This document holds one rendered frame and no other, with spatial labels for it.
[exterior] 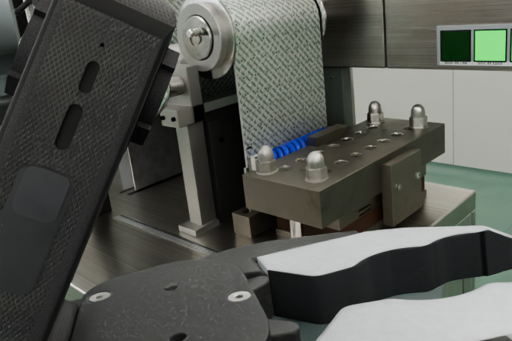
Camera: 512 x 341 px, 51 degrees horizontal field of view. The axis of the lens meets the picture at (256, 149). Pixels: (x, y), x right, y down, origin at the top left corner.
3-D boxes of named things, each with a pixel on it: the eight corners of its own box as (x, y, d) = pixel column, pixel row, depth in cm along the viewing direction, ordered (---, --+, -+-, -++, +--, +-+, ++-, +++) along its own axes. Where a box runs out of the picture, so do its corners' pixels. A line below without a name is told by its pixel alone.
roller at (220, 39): (181, 71, 97) (171, 4, 94) (276, 48, 115) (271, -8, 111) (225, 72, 89) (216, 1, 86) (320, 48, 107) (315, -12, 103)
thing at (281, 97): (245, 167, 96) (233, 62, 90) (325, 132, 111) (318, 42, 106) (248, 167, 95) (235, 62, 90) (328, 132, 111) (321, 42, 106)
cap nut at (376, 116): (363, 123, 111) (362, 102, 110) (372, 119, 114) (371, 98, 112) (378, 125, 109) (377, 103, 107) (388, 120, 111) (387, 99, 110)
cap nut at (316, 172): (300, 180, 83) (297, 153, 82) (315, 173, 86) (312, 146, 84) (318, 184, 81) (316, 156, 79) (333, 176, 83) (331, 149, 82)
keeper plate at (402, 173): (383, 224, 93) (380, 164, 89) (412, 204, 99) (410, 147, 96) (396, 227, 91) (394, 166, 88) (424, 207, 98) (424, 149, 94)
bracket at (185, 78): (177, 232, 102) (150, 70, 93) (203, 219, 106) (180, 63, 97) (193, 238, 98) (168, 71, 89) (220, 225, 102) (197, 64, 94)
